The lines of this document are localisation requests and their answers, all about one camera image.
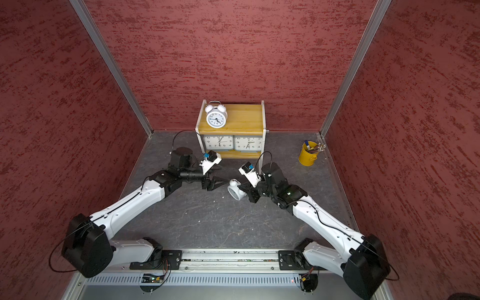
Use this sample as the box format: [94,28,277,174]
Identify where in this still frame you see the yellow pen bucket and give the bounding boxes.
[298,144,318,166]

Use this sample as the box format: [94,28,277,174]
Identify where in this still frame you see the right aluminium corner post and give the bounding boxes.
[319,0,392,140]

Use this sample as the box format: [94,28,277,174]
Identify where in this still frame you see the white twin-bell alarm clock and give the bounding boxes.
[227,179,247,201]
[205,101,228,129]

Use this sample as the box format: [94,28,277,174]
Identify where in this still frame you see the grey rectangular alarm clock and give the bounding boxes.
[234,136,263,152]
[203,135,235,151]

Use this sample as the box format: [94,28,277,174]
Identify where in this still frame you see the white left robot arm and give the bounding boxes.
[59,147,227,278]

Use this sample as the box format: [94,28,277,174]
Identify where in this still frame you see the pens in bucket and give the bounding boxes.
[303,141,326,155]

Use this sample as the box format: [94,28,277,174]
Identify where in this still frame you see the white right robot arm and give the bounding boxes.
[227,162,394,300]

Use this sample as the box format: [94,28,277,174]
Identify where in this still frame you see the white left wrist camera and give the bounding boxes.
[199,150,222,175]

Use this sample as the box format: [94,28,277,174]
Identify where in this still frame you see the white wooden two-tier shelf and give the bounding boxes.
[195,100,267,160]

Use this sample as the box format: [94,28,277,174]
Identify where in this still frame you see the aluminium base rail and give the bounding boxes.
[63,249,351,300]

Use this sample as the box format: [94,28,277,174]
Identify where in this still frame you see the aluminium corner post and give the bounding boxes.
[69,0,154,138]
[319,0,392,140]

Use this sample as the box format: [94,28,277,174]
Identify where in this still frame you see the left aluminium corner post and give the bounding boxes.
[69,0,154,138]

